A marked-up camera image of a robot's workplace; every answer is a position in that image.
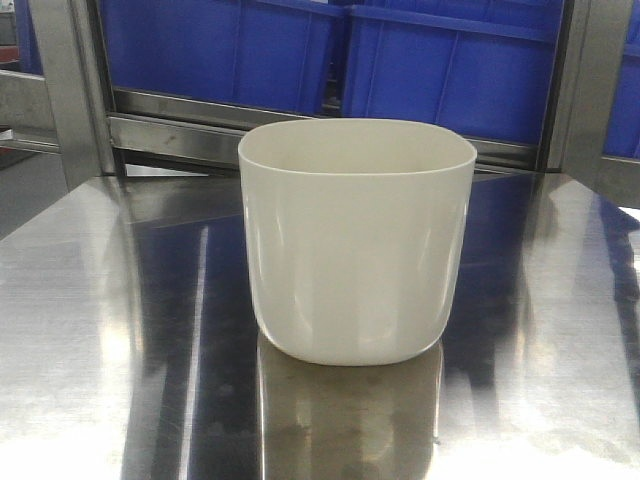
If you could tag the white plastic bin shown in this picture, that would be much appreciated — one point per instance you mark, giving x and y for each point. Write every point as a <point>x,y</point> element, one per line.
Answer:
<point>354,230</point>

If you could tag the blue crate left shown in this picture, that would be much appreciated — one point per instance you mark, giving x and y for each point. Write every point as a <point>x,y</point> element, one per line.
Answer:
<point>271,54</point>

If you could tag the blue crate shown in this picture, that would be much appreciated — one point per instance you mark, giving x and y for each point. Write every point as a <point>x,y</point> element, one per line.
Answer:
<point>271,54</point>
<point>480,68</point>
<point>623,132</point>

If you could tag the blue crate centre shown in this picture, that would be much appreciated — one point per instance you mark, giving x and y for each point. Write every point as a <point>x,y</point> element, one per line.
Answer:
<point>480,68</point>

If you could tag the blue crate far right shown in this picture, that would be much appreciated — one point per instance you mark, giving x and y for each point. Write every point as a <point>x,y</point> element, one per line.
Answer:
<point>623,132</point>

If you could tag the stainless steel shelf frame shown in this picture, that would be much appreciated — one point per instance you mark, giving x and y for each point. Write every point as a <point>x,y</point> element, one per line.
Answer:
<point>72,108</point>

